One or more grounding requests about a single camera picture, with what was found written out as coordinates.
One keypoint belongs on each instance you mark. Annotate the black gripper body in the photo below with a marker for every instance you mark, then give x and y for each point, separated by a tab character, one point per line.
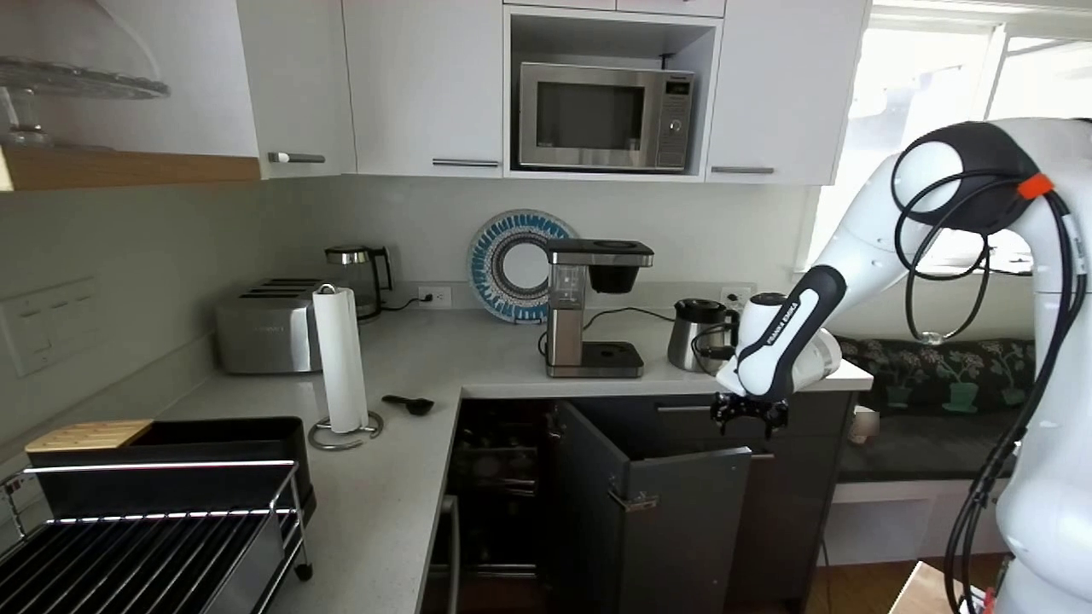
752	404

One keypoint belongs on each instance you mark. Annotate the dark gray corner cabinet door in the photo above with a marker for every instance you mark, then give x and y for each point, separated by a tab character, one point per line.
684	535

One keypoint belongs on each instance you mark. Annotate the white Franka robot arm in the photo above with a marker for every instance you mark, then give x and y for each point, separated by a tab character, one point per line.
1058	512

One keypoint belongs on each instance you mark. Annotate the dark gray cabinet drawer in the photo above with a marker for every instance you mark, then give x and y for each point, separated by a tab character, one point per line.
669	411

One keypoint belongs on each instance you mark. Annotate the corner cabinet interior shelves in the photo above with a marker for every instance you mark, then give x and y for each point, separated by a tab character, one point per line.
506	479

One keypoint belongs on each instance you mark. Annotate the white upper cabinet door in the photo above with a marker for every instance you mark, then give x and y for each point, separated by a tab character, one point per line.
787	89
426	80
296	80

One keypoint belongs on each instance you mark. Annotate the paper cup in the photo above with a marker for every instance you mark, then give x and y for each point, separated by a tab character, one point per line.
860	424

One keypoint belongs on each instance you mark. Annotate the stainless steel thermal carafe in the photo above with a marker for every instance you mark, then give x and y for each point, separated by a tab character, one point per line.
696	335

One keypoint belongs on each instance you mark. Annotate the patterned dark bench cushion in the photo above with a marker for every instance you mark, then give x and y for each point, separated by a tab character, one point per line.
911	369

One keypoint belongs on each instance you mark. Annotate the white bench drawer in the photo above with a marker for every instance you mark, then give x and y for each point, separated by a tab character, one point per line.
911	523

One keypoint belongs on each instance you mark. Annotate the silver black coffee maker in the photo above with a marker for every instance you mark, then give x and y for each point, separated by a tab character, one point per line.
568	310

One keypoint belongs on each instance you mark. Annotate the cardboard box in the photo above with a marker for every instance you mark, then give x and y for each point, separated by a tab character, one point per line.
926	592

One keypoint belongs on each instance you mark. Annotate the blue white decorative plate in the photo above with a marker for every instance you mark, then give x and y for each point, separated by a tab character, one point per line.
501	269

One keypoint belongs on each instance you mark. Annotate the small black scoop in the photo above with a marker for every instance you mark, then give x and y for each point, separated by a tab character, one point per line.
410	404

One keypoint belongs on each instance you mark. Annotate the stainless steel microwave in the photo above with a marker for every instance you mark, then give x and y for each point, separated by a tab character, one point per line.
591	113

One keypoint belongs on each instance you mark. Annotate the metal paper towel holder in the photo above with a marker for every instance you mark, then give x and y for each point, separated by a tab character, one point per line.
345	435

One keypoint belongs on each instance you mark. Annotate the white paper towel roll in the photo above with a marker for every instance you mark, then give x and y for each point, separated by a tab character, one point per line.
342	352

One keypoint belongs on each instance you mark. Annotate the black electric kettle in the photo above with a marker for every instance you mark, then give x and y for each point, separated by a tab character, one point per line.
363	273

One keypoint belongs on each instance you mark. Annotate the stainless steel toaster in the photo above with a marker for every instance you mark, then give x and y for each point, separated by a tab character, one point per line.
262	330

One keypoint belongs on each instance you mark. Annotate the black dish drying rack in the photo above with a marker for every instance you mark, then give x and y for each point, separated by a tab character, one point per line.
148	512

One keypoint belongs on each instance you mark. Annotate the wooden cutting board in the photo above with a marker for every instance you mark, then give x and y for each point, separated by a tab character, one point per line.
86	435

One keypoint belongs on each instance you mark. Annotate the range hood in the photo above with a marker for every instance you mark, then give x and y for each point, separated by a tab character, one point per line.
70	53

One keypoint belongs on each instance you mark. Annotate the white wall outlet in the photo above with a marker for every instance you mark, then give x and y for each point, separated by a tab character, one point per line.
431	296

